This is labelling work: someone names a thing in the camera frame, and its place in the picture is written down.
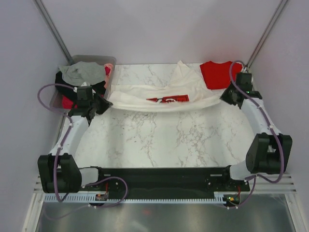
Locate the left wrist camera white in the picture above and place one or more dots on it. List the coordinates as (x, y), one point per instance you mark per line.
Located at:
(85, 84)

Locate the black t-shirt in bin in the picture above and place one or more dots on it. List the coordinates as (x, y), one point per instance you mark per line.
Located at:
(67, 91)

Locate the white printed t-shirt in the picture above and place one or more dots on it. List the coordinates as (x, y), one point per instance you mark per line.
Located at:
(186, 91)

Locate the left aluminium corner post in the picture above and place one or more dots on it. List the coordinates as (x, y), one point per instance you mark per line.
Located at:
(52, 27)

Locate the aluminium front frame rail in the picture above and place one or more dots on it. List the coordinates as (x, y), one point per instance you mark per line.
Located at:
(35, 207)

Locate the white slotted cable duct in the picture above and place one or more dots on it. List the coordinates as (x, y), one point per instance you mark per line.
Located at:
(103, 197)

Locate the right aluminium corner post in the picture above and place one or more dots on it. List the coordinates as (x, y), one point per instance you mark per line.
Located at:
(267, 31)

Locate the grey plastic bin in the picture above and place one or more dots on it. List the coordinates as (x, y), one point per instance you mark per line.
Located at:
(56, 100)

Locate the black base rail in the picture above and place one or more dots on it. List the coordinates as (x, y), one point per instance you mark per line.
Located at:
(166, 182)

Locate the magenta t-shirt in bin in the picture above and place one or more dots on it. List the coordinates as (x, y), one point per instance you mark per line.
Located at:
(67, 103)

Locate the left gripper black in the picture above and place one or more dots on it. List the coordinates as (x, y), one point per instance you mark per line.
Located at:
(105, 105)

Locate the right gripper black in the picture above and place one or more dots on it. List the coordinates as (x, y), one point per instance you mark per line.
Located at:
(225, 97)

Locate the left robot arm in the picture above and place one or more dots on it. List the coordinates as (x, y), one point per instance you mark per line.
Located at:
(58, 170)

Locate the folded red t-shirt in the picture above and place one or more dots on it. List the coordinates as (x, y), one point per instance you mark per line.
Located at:
(216, 75)

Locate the grey t-shirt in bin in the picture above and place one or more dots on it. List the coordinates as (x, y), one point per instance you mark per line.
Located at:
(78, 73)

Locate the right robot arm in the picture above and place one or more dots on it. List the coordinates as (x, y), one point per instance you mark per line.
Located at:
(269, 152)

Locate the aluminium corner post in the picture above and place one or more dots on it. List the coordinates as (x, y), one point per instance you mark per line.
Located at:
(52, 27)
(267, 31)

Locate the pink t-shirt in bin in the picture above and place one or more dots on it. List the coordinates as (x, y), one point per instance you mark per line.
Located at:
(108, 70)

